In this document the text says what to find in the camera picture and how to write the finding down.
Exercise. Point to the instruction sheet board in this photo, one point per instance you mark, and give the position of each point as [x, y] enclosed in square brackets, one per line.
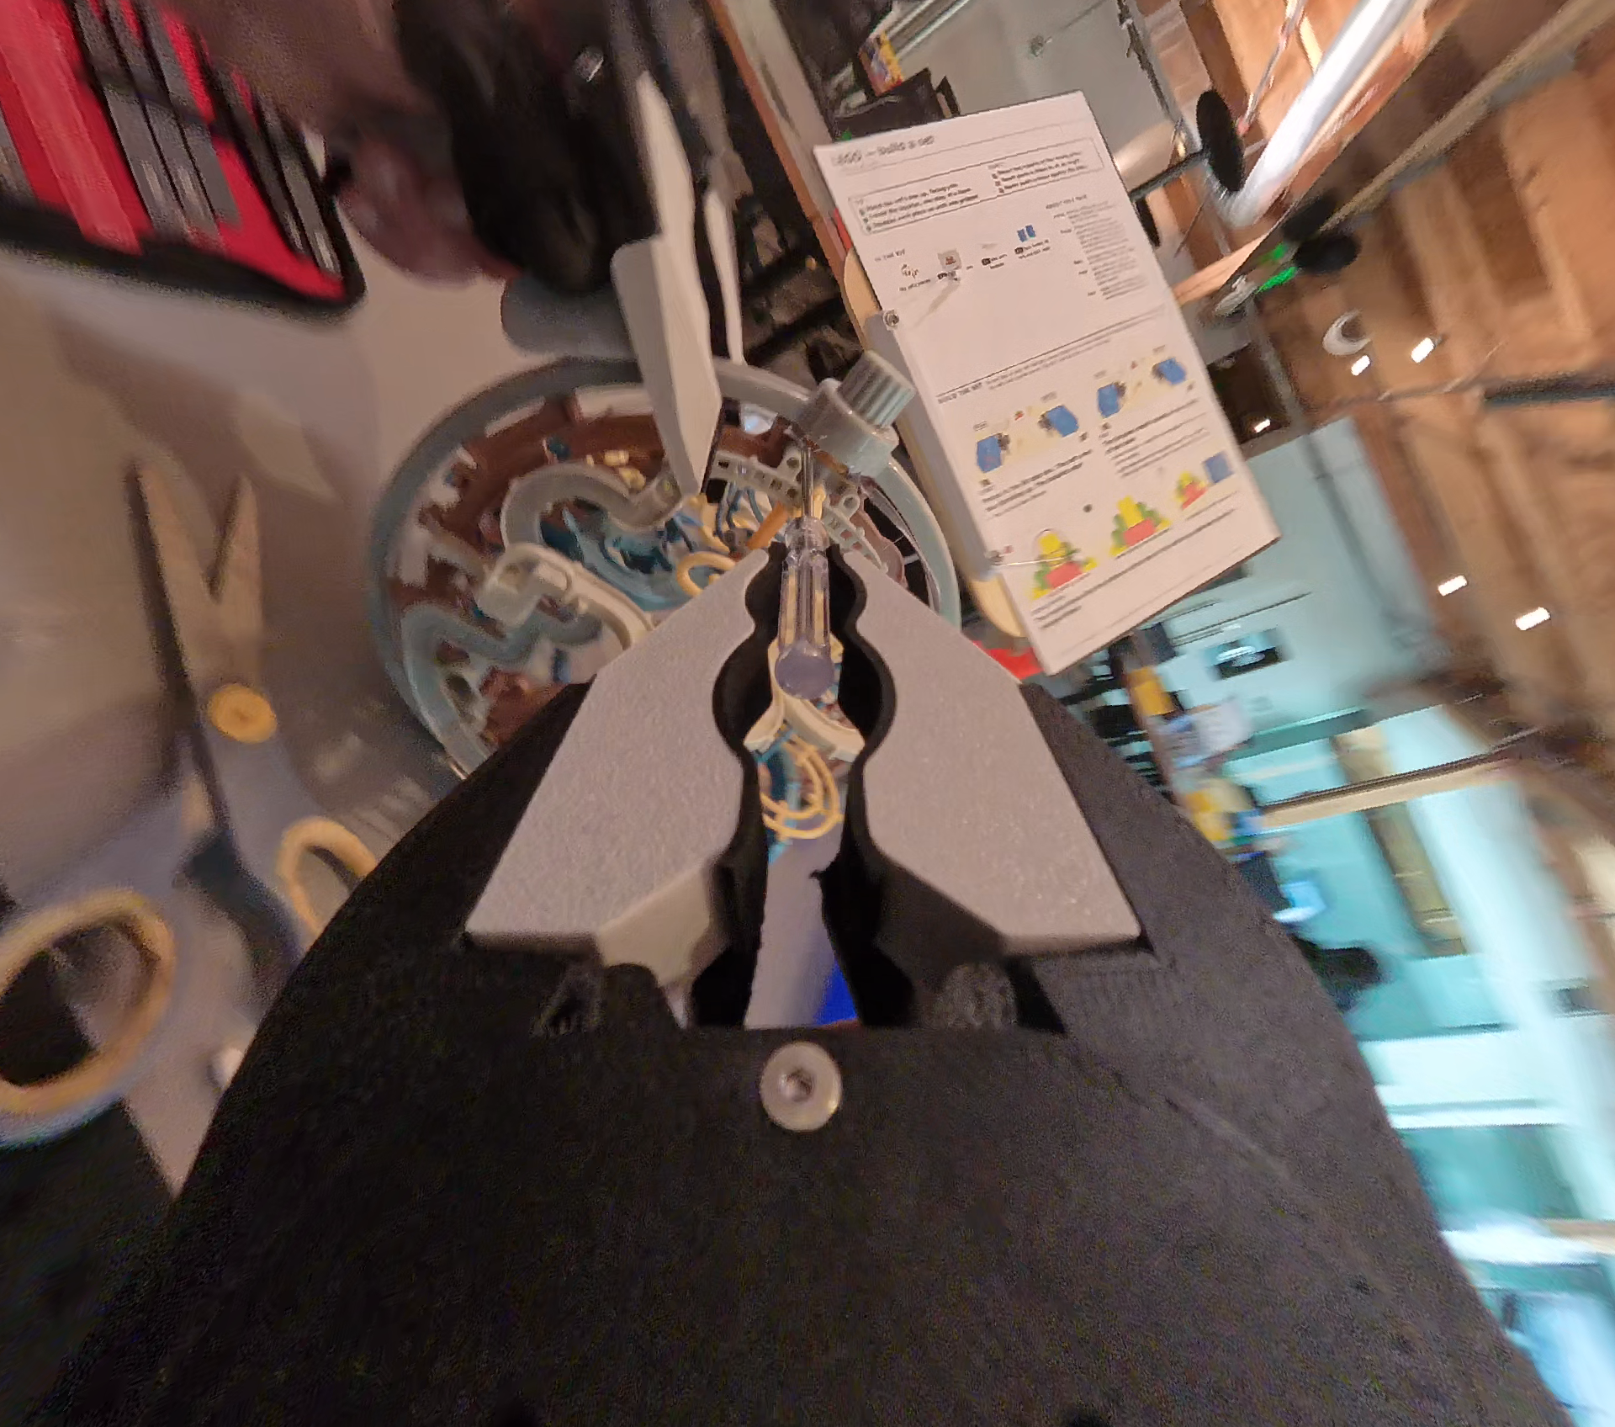
[1048, 317]

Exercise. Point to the grey ribbed knob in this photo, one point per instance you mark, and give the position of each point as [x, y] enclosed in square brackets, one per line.
[873, 385]

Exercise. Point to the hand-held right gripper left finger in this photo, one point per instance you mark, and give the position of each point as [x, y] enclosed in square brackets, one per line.
[605, 820]

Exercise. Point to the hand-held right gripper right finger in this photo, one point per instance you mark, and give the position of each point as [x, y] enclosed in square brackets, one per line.
[997, 820]

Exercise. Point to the grey orange scissors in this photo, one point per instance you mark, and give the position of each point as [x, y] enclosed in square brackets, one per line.
[239, 713]

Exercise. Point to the red tool case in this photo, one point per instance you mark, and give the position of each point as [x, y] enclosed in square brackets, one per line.
[37, 126]

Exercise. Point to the silver ventilation duct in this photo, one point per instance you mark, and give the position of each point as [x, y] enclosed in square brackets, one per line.
[1388, 25]

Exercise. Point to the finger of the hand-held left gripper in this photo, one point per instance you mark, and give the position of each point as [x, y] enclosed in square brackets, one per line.
[669, 317]
[721, 266]

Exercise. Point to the marble maze ball toy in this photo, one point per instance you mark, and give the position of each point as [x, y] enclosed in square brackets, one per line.
[568, 492]

